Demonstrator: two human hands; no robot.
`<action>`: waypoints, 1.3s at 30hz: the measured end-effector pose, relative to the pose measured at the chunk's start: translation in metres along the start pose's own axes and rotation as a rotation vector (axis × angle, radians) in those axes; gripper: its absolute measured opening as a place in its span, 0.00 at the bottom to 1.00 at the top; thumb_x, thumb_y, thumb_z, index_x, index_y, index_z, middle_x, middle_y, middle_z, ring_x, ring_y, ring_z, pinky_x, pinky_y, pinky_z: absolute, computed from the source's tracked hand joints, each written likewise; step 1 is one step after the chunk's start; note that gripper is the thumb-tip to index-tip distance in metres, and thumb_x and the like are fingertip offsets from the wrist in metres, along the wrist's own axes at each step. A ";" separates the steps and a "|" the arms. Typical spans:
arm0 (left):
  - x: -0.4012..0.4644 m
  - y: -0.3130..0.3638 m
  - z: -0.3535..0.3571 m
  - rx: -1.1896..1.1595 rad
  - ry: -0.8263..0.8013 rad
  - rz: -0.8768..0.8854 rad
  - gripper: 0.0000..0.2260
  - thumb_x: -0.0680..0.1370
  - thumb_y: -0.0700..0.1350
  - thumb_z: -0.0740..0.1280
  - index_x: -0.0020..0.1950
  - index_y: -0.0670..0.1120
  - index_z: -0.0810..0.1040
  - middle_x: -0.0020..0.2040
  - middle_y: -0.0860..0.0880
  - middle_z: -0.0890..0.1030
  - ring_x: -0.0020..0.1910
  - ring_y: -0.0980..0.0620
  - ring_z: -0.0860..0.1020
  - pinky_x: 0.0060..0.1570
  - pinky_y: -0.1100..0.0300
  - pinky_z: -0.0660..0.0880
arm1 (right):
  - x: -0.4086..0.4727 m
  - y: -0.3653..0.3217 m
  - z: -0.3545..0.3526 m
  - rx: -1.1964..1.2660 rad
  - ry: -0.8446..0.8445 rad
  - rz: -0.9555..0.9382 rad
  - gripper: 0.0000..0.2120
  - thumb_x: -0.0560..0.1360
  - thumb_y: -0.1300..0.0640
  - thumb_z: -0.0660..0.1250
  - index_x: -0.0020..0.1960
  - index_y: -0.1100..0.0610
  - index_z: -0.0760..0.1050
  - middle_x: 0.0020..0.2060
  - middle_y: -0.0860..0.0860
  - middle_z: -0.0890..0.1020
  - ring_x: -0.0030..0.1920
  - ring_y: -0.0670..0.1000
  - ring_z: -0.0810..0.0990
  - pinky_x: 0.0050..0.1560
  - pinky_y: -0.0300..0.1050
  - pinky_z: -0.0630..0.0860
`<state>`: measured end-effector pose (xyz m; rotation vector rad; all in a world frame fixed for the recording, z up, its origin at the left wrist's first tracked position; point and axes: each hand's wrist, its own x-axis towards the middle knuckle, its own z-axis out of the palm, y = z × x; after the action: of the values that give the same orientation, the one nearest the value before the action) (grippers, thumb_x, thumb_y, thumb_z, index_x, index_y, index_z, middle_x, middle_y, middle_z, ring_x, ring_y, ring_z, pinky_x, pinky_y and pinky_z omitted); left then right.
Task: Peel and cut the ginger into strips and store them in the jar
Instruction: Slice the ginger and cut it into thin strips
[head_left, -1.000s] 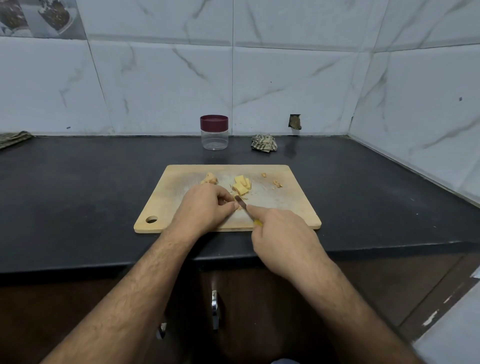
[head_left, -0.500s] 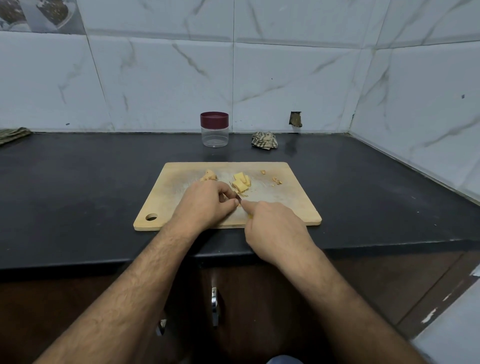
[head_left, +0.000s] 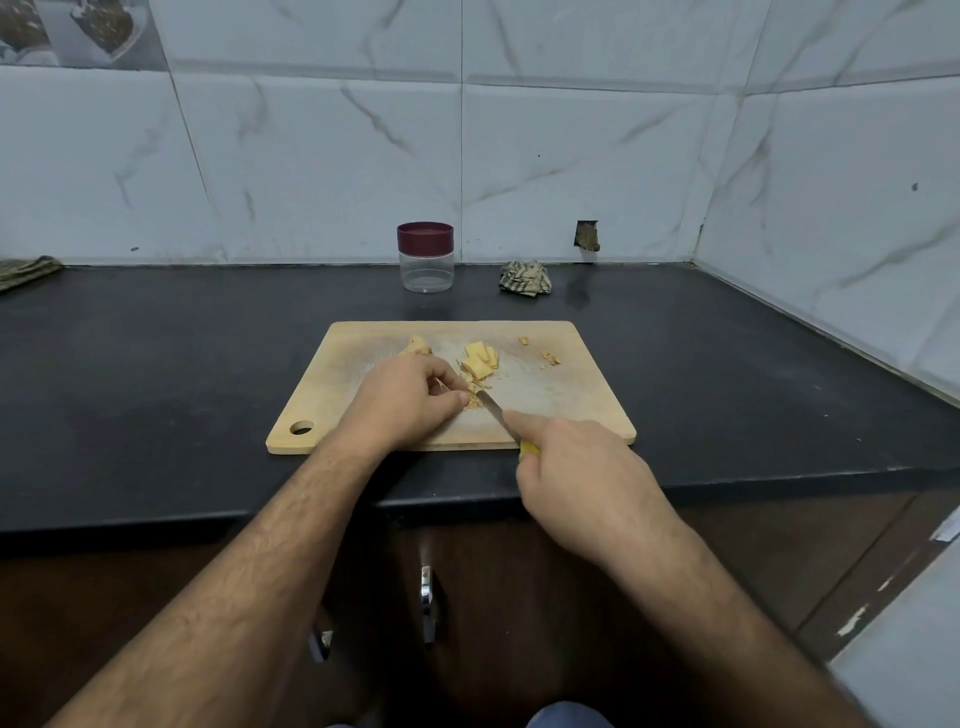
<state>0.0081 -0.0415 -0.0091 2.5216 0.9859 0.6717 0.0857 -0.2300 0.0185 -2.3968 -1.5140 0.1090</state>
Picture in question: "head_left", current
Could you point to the crumpled patterned cloth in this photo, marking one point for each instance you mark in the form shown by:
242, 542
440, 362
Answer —
525, 279

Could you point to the folded green cloth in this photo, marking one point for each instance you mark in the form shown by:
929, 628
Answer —
30, 272

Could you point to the person's left forearm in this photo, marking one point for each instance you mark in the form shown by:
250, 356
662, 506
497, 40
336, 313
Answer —
210, 600

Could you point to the wooden cutting board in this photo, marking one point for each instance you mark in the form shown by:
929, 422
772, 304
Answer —
323, 398

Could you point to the person's right forearm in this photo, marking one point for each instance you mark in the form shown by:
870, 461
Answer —
735, 630

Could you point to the clear jar maroon lid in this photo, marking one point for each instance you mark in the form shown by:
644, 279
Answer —
426, 276

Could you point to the person's blue clothing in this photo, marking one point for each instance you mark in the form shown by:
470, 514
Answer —
570, 716

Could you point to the small ginger peel scraps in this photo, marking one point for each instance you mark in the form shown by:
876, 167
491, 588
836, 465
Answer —
546, 356

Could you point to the person's left hand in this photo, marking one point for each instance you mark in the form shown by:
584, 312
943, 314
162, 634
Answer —
402, 402

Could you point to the brown wooden cabinet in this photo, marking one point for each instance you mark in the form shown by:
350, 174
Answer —
450, 600

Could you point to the decorative picture tiles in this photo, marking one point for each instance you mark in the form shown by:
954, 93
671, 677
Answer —
83, 30

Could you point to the black countertop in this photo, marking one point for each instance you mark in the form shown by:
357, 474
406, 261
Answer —
135, 390

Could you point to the pile of yellow ginger slices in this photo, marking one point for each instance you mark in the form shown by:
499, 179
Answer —
479, 362

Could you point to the small ginger end piece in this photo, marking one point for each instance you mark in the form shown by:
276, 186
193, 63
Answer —
419, 347

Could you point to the person's right hand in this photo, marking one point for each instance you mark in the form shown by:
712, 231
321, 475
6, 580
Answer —
588, 488

